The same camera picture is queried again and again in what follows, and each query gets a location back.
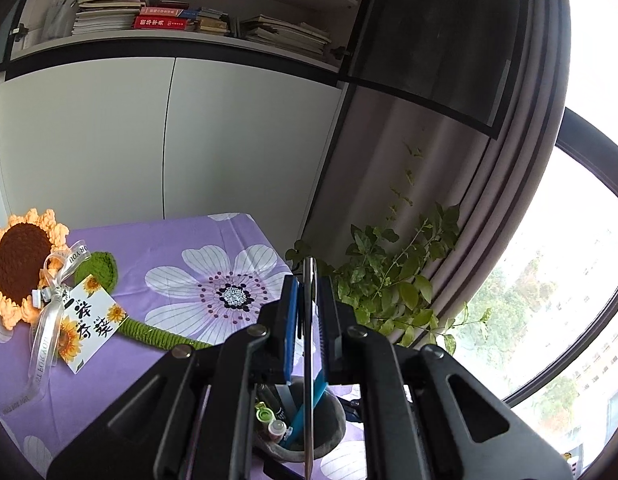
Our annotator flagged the grey felt pen holder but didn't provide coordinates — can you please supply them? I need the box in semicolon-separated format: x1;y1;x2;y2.
254;377;346;463

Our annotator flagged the green potted plant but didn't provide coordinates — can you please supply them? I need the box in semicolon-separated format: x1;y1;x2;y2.
284;144;492;353

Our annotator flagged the purple floral tablecloth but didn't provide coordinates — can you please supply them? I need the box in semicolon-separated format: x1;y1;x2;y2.
0;212;289;476

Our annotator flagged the white bookshelf cabinet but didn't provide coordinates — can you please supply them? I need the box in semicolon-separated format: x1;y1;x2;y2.
0;0;363;252

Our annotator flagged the translucent printed ribbon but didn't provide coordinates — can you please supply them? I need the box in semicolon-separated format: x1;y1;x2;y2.
0;240;91;415

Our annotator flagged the sunflower gift card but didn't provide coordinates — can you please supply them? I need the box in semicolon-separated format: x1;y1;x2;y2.
56;274;128;374

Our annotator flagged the blue pen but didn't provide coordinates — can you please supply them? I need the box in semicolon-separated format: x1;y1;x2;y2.
281;370;327;448

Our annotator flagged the grey curtain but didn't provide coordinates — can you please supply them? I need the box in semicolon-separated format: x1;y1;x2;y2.
418;0;571;346

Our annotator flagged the crochet sunflower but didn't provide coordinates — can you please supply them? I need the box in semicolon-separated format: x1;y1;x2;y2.
0;208;210;363

